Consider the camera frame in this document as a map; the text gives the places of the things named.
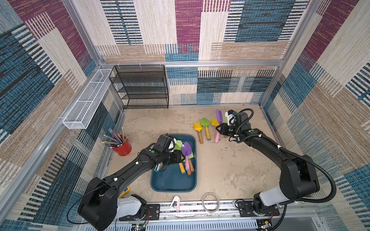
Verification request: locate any yellow shovel wooden handle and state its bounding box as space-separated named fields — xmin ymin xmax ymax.
xmin=193 ymin=122 xmax=204 ymax=144

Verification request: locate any purple shovel long pink handle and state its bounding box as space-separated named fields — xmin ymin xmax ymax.
xmin=214 ymin=109 xmax=223 ymax=143

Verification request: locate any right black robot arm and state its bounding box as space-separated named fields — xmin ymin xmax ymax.
xmin=215 ymin=108 xmax=337 ymax=216

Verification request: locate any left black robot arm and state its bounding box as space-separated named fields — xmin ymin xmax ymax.
xmin=78 ymin=143 xmax=185 ymax=231

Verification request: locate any teal plastic storage box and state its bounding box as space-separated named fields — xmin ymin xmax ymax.
xmin=150 ymin=133 xmax=198 ymax=192

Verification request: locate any pink white small device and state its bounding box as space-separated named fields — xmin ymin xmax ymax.
xmin=170 ymin=195 xmax=181 ymax=212

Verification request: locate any red pencil cup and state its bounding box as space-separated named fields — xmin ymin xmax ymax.
xmin=112 ymin=140 xmax=132 ymax=157

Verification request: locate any yellow measuring device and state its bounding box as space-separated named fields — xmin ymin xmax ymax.
xmin=119 ymin=187 xmax=130 ymax=198

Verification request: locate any bright green shovel yellow handle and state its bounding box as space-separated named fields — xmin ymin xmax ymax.
xmin=178 ymin=163 xmax=186 ymax=175

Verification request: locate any white cable coil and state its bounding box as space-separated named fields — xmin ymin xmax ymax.
xmin=201 ymin=192 xmax=221 ymax=214

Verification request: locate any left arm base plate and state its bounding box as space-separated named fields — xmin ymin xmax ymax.
xmin=118 ymin=204 xmax=161 ymax=222

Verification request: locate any black wire shelf rack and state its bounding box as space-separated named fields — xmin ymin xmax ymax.
xmin=109 ymin=65 xmax=169 ymax=110

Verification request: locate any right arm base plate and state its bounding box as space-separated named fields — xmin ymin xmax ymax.
xmin=234 ymin=200 xmax=280 ymax=218

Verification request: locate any white wire mesh basket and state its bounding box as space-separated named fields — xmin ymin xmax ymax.
xmin=63 ymin=69 xmax=112 ymax=130

